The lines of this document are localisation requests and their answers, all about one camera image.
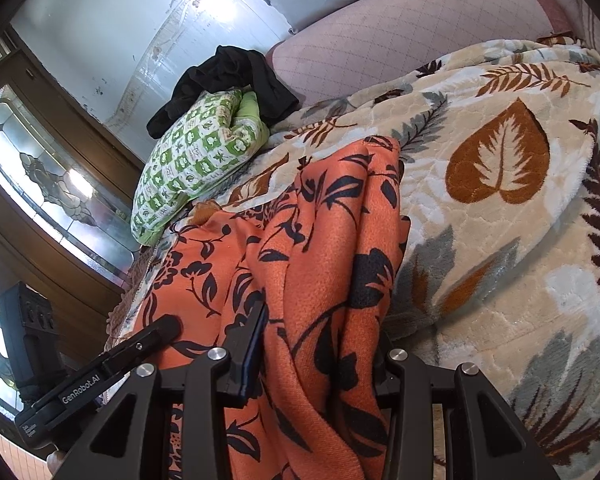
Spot pink striped cloth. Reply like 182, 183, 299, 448
575, 2, 600, 63

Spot pink quilted mattress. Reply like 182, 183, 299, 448
265, 0, 581, 106

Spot wooden cabinet with glass door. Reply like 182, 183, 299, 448
0, 25, 153, 411

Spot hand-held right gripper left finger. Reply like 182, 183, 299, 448
60, 301, 270, 480

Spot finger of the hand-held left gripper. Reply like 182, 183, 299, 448
100, 314, 182, 376

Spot beige leaf print blanket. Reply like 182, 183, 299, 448
105, 40, 600, 480

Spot orange black floral garment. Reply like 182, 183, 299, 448
125, 135, 413, 480

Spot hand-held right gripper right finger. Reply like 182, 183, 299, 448
374, 331, 561, 480

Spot black clothes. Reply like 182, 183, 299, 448
146, 45, 301, 138

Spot green white patterned pillow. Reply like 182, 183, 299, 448
130, 87, 271, 247

